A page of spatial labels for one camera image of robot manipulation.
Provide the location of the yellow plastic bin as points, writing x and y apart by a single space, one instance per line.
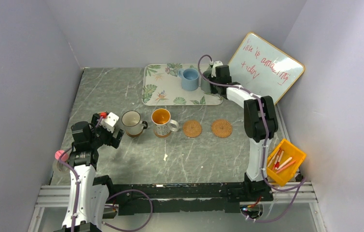
290 150

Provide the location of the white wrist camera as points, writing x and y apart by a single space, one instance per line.
109 121
213 65

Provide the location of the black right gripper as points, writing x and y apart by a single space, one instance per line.
213 90

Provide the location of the white mug black rim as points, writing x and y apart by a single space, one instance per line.
133 123

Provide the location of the yellow-framed whiteboard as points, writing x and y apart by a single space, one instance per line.
264 69

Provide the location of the red-capped white marker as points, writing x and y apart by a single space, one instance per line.
277 163

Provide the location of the grey-green mug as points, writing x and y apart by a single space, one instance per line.
205 84

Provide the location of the yellow-inside patterned mug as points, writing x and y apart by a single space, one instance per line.
163 124

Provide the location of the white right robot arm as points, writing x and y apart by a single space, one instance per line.
260 121

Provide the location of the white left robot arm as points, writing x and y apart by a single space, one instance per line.
89 193

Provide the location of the pale marker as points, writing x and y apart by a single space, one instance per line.
272 160

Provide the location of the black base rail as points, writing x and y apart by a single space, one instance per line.
229 197

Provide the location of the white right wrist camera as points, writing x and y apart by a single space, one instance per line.
213 65

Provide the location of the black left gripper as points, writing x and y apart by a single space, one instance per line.
115 140

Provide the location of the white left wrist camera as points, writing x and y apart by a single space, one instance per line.
109 121

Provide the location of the orange marker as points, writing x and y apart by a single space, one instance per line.
285 167

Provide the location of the leaf-patterned white tray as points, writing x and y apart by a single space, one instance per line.
162 87

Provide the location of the smooth wooden coaster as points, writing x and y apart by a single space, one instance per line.
134 135

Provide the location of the pink-capped bottle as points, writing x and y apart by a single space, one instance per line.
61 158

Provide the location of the light blue mug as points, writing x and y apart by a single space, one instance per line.
189 79

